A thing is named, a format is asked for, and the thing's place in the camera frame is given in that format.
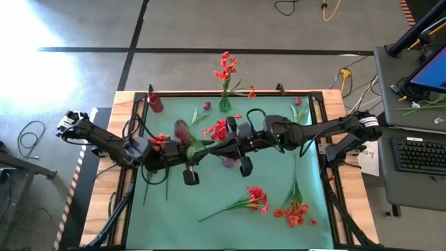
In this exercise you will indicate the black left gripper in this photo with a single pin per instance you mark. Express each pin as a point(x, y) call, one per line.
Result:
point(167, 155)

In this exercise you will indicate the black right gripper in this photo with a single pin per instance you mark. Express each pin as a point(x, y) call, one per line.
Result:
point(244, 139)

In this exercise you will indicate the red artificial flower bunch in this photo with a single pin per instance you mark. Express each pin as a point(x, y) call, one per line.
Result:
point(153, 141)
point(257, 197)
point(219, 130)

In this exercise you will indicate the dark red artificial tulip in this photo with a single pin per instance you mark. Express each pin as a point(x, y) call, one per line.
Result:
point(182, 132)
point(207, 105)
point(298, 101)

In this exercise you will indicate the orange artificial flower bunch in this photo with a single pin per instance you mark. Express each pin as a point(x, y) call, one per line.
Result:
point(294, 212)
point(162, 136)
point(227, 68)

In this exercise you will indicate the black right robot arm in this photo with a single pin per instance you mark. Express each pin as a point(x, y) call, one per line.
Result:
point(313, 130)

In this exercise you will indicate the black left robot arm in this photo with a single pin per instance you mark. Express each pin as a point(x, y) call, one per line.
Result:
point(104, 139)

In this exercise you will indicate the purple ribbed glass vase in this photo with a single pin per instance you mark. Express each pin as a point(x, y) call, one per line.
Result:
point(228, 163)

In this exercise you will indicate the green glass vase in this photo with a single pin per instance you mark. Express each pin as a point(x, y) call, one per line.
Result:
point(224, 106)

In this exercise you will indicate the red ribbed glass vase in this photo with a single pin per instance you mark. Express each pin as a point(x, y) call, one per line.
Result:
point(155, 103)

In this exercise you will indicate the white paper sheet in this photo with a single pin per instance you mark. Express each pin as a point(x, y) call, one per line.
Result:
point(370, 162)

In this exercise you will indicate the black floor mat striped edge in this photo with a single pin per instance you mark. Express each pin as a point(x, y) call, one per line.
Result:
point(74, 223)

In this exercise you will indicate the grey stand base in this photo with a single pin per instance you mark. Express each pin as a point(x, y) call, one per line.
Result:
point(31, 167)

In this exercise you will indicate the grey desk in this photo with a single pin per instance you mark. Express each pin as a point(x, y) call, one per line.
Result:
point(390, 76)

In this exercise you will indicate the black keyboard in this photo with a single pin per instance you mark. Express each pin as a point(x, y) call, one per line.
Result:
point(421, 157)

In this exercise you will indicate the spare green flower stems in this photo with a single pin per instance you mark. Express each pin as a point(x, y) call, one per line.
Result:
point(428, 104)

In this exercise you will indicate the black monitor pole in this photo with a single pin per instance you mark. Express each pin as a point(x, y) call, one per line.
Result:
point(411, 33)

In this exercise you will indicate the computer monitor blue screen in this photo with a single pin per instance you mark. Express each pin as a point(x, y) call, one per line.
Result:
point(433, 73)

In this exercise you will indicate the black frame clamp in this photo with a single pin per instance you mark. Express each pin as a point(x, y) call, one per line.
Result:
point(279, 88)
point(150, 88)

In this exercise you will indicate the black aluminium table frame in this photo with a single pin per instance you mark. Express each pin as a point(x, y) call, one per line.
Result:
point(139, 97)

